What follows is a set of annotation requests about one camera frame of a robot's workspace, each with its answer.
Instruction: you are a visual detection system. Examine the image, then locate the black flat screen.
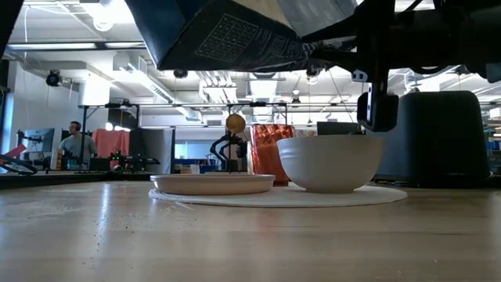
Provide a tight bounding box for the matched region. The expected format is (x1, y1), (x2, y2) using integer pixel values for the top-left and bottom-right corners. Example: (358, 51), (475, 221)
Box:
(315, 121), (362, 136)

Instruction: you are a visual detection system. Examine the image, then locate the beige ceramic plate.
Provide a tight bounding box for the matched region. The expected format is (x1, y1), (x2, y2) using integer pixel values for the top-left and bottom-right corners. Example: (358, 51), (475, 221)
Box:
(150, 173), (276, 197)

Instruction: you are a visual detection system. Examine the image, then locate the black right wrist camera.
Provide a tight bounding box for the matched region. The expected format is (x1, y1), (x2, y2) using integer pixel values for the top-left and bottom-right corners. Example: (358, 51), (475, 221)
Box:
(356, 91), (400, 133)

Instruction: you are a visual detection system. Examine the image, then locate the blue cereal box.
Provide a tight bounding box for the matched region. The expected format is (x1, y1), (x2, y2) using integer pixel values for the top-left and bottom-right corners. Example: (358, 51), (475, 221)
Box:
(124, 0), (359, 74)

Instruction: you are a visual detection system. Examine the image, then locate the person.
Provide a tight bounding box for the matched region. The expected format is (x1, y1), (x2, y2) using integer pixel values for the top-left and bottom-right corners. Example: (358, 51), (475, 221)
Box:
(58, 120), (99, 171)

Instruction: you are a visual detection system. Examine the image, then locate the copper orange faceted tumbler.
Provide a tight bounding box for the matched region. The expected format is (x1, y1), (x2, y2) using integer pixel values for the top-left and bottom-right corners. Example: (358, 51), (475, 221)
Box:
(250, 123), (295, 187)

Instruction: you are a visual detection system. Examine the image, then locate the red and black wheel device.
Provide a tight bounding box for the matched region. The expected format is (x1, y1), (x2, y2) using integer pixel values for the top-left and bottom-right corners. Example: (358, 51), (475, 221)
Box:
(0, 143), (40, 177)

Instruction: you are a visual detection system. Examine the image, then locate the white ceramic bowl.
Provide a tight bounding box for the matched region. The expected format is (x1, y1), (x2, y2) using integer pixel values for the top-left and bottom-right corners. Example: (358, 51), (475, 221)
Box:
(276, 134), (384, 194)

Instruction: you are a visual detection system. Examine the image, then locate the black table frame rail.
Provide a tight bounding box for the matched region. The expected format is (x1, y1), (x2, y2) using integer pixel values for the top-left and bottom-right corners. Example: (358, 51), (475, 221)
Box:
(0, 171), (158, 190)

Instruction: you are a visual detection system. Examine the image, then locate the white round woven placemat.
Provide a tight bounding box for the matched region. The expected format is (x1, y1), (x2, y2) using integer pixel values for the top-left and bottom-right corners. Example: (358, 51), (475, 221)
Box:
(147, 183), (409, 208)

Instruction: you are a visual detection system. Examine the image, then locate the background computer monitor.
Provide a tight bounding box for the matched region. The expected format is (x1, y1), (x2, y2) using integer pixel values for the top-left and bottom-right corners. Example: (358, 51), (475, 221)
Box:
(23, 127), (56, 155)

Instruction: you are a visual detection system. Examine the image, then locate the clear glass cup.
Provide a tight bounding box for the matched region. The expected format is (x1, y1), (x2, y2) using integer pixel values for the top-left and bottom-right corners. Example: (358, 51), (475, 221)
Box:
(219, 134), (255, 175)

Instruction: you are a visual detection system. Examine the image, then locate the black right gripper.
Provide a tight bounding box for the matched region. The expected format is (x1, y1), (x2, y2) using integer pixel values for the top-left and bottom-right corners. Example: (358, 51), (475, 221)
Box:
(301, 0), (398, 96)

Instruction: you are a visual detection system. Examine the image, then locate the background black workbench frame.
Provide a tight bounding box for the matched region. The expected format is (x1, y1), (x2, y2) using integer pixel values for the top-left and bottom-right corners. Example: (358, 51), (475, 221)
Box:
(77, 102), (359, 175)

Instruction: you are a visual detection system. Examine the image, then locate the red cloth panel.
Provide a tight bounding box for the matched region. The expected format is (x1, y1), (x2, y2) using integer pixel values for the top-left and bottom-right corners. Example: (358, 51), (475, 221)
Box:
(91, 128), (132, 159)

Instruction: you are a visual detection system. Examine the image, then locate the black toaster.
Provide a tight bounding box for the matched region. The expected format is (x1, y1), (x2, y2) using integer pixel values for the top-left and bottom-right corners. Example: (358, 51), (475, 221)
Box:
(373, 90), (491, 190)

